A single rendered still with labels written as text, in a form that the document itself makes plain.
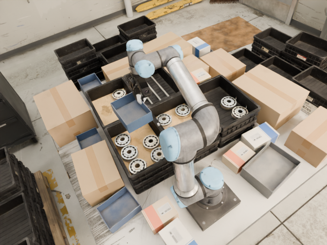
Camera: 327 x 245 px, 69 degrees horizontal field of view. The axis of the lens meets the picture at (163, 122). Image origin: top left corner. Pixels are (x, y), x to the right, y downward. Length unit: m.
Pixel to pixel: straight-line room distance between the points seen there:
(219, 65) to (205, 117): 1.14
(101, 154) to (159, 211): 0.48
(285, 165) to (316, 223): 0.87
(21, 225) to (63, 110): 0.87
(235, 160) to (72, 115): 1.09
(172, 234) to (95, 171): 0.54
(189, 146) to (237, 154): 0.73
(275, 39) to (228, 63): 1.37
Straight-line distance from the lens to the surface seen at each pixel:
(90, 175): 1.45
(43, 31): 4.54
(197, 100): 0.93
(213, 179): 1.21
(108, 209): 1.50
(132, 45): 1.11
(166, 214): 1.35
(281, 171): 1.57
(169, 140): 0.82
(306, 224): 2.34
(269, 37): 3.32
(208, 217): 1.39
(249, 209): 1.48
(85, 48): 3.16
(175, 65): 1.03
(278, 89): 1.79
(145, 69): 1.03
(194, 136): 0.84
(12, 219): 2.15
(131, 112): 1.37
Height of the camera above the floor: 2.05
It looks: 50 degrees down
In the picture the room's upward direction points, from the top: 8 degrees counter-clockwise
